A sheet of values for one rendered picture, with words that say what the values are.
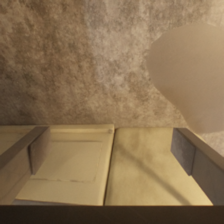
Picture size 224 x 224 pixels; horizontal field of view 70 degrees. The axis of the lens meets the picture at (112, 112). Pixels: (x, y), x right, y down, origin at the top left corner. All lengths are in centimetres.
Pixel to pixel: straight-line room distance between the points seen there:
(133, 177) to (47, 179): 52
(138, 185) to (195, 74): 70
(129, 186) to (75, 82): 71
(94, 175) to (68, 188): 16
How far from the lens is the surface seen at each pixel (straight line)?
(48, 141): 17
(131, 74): 100
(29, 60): 116
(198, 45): 99
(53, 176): 112
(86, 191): 101
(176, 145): 16
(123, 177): 100
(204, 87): 112
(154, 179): 100
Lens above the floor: 90
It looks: 50 degrees down
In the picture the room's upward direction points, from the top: 169 degrees counter-clockwise
